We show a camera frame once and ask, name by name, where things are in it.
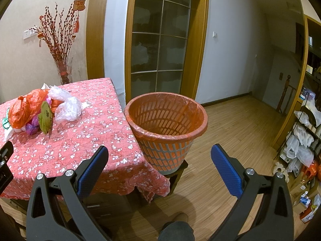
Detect purple plastic bag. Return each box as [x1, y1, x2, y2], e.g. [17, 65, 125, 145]
[25, 97, 52, 135]

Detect orange plastic bag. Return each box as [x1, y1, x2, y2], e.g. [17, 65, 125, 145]
[8, 89, 49, 129]

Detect olive green plastic bag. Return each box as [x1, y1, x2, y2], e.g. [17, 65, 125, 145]
[38, 101, 53, 134]

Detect clear plastic bag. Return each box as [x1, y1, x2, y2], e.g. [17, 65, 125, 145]
[48, 86, 91, 124]

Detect white slippers on floor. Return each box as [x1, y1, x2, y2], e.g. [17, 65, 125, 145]
[273, 162, 290, 183]

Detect cluttered metal storage rack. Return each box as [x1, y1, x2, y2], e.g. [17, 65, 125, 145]
[278, 88, 320, 224]

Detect red floral tablecloth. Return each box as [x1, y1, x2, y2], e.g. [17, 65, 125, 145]
[2, 78, 170, 201]

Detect person's knee and shoe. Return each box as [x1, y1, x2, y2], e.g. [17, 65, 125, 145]
[157, 212, 195, 241]

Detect black stool under basket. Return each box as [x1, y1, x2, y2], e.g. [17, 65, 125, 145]
[135, 159, 189, 201]

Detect wooden chair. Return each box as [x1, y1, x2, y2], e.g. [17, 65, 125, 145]
[276, 75, 296, 116]

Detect orange lined waste basket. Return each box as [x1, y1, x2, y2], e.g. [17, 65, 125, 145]
[125, 92, 208, 175]

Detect red berry branch vase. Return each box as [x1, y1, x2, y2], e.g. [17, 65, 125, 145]
[31, 4, 79, 85]

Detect glass sliding door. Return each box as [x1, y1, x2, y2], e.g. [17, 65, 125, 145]
[131, 0, 191, 97]

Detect wooden shelf frame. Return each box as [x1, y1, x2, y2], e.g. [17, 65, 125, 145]
[271, 13, 321, 151]

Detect white wall switch plate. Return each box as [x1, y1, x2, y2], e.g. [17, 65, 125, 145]
[23, 26, 37, 40]

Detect red fu wall ornament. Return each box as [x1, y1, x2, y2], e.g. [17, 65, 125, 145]
[73, 0, 86, 33]

